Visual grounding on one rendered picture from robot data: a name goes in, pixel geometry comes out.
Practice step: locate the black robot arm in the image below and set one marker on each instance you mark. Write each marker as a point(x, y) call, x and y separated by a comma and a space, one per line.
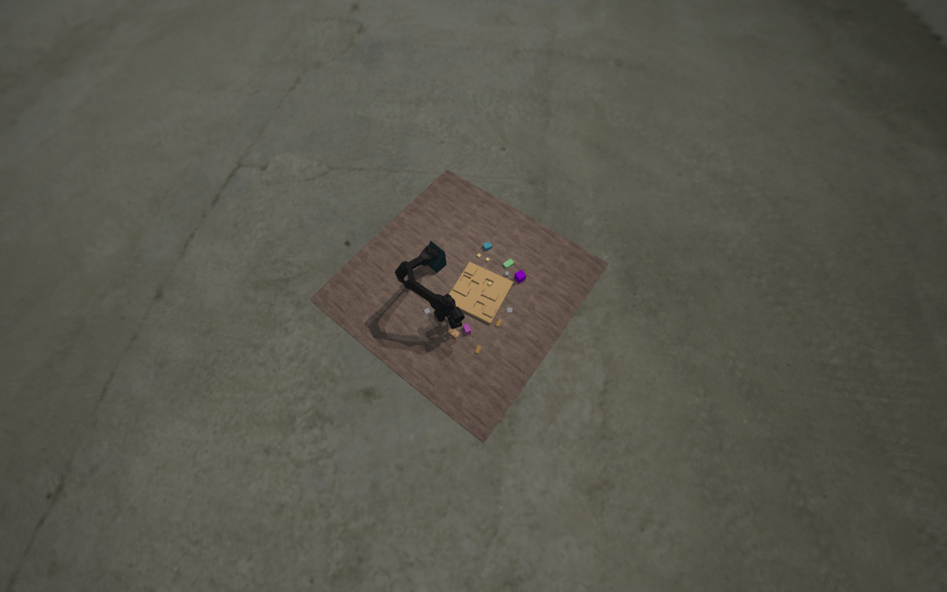
point(437, 301)

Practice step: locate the tan puzzle board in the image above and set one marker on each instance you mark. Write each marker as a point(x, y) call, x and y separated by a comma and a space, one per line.
point(473, 295)

